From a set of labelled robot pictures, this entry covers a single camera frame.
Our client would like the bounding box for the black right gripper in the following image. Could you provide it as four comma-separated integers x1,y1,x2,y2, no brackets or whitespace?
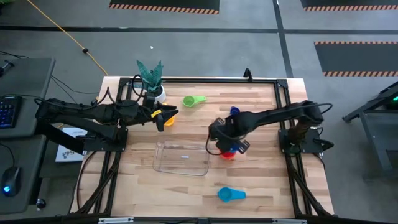
208,115,251,155

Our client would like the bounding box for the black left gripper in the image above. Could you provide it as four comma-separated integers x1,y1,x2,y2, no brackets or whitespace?
135,92,180,133

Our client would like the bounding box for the orange measuring cup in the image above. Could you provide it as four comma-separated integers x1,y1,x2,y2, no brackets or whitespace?
219,149,238,161

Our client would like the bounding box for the green measuring cup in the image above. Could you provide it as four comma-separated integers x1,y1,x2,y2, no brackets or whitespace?
182,95,208,108

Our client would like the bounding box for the teal measuring cup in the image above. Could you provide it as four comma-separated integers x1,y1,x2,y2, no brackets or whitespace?
216,186,247,203

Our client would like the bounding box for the clear plastic basket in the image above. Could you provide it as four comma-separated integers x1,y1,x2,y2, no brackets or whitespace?
152,141,211,177

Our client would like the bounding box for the green plant in white pot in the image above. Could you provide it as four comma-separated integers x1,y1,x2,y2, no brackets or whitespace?
130,59,167,105

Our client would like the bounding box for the black diagonal bar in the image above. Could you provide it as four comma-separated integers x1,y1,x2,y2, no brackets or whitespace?
34,119,86,156

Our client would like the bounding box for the white printed booklet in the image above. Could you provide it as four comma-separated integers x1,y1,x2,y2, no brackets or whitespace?
55,126,90,164

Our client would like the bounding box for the black hazard-striped floor mat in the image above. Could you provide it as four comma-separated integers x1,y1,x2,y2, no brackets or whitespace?
300,0,398,12
108,0,220,15
313,40,398,78

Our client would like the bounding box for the grey desk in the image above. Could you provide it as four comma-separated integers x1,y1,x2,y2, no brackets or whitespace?
0,57,57,215

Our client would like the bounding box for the black metal stand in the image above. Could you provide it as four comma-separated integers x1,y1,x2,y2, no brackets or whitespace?
341,80,398,183

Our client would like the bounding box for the black keyboard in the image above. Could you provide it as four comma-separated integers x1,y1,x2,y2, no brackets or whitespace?
0,95,24,129

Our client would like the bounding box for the black desk tool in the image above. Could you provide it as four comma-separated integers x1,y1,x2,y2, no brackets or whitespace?
0,59,16,78

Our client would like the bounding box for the black computer mouse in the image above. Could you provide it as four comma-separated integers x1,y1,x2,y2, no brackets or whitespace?
1,166,22,198

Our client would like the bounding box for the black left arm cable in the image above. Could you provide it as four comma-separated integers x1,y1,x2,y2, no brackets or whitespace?
131,73,147,101

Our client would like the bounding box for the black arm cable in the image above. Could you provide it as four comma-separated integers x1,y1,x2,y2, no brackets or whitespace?
131,73,147,101
204,124,225,156

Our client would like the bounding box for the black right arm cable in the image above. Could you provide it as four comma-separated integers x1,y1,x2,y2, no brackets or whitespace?
204,124,225,156

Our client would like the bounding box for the black aluminium rig frame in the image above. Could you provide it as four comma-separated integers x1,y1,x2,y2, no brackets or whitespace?
70,76,335,224

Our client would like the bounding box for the silver metal bracket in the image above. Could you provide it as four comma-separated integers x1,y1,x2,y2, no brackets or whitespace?
98,217,134,224
272,218,308,224

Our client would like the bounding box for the yellow floor cable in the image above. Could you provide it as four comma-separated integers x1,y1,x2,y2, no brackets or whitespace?
26,0,109,77

